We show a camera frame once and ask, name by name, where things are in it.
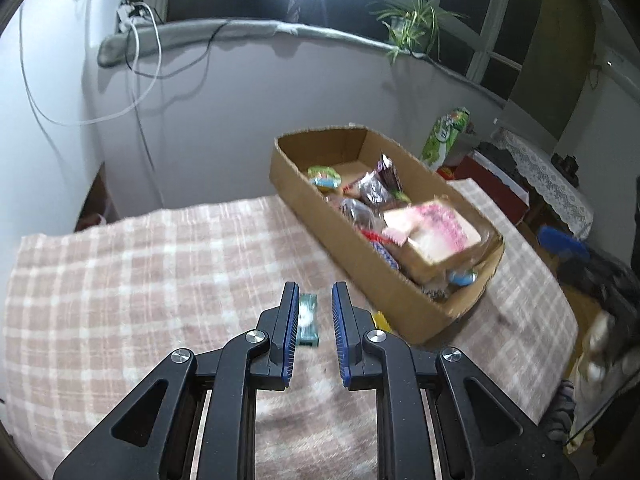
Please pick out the small black object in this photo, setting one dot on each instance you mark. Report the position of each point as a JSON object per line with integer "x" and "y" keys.
{"x": 565, "y": 167}

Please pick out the window frame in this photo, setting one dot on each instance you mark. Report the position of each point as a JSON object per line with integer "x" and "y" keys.
{"x": 480, "y": 35}

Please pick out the dark brown white-print packet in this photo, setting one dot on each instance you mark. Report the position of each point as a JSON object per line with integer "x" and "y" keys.
{"x": 437, "y": 291}

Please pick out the lace covered side table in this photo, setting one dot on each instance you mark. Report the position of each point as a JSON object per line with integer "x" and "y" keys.
{"x": 555, "y": 185}

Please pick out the red box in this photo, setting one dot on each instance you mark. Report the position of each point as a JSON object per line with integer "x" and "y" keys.
{"x": 490, "y": 180}

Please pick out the blue green jelly cup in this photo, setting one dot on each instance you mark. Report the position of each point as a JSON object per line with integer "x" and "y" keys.
{"x": 462, "y": 277}

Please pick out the white power strip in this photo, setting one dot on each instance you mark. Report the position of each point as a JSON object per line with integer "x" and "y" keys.
{"x": 132, "y": 12}

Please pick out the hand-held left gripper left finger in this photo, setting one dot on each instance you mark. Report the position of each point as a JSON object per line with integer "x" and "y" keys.
{"x": 287, "y": 335}

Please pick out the round clear snack packet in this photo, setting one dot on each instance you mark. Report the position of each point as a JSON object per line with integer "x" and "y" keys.
{"x": 355, "y": 210}

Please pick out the blue plastic object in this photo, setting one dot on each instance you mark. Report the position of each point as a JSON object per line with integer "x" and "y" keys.
{"x": 562, "y": 244}

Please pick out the pink snack packet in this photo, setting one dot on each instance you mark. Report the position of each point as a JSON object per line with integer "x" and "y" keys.
{"x": 395, "y": 236}

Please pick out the small green candy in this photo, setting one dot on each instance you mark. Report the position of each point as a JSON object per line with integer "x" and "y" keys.
{"x": 401, "y": 196}

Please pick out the bread loaf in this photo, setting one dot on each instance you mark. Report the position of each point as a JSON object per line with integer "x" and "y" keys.
{"x": 440, "y": 230}

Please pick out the green white bag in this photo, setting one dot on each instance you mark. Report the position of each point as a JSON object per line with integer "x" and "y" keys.
{"x": 445, "y": 135}

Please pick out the cream cloth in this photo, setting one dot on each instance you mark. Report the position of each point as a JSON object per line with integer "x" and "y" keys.
{"x": 597, "y": 355}

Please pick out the olive curtain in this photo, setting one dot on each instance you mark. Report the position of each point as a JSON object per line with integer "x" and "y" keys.
{"x": 555, "y": 35}

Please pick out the dark purple snack packet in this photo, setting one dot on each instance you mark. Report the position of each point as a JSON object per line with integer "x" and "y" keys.
{"x": 389, "y": 167}

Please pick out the beige plaid blanket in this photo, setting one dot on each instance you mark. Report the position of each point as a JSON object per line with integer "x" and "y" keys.
{"x": 150, "y": 285}

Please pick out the dark cloth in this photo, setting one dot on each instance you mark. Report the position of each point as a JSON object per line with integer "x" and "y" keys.
{"x": 605, "y": 285}

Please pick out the green jelly packet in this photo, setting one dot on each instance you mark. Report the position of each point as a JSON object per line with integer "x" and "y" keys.
{"x": 322, "y": 177}

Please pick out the cardboard box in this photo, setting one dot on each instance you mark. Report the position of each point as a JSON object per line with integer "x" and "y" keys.
{"x": 350, "y": 280}

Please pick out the potted spider plant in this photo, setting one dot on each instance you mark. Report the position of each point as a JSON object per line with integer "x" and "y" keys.
{"x": 415, "y": 20}

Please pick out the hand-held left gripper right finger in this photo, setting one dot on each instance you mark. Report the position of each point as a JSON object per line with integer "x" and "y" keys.
{"x": 340, "y": 335}

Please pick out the teal snack packet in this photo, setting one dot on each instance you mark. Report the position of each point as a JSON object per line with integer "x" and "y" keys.
{"x": 309, "y": 320}

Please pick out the red stick wrapper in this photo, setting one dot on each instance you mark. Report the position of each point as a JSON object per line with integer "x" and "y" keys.
{"x": 369, "y": 235}

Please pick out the dark blue chocolate bar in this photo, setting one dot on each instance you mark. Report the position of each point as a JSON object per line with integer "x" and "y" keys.
{"x": 387, "y": 256}

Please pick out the yellow candy packet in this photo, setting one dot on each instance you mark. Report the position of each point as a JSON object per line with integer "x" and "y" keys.
{"x": 381, "y": 322}

